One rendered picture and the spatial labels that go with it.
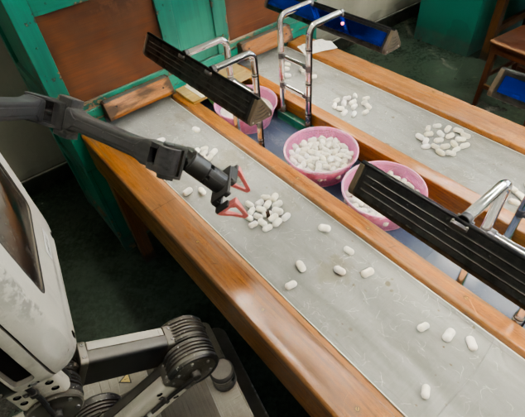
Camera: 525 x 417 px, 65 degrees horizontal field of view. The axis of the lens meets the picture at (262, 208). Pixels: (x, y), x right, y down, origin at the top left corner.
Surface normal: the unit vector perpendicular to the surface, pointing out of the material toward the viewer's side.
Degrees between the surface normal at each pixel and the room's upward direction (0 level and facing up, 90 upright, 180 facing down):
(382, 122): 0
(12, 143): 90
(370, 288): 0
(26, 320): 90
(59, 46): 90
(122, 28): 90
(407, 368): 0
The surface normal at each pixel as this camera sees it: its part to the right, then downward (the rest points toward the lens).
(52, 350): 0.96, 0.10
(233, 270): -0.07, -0.69
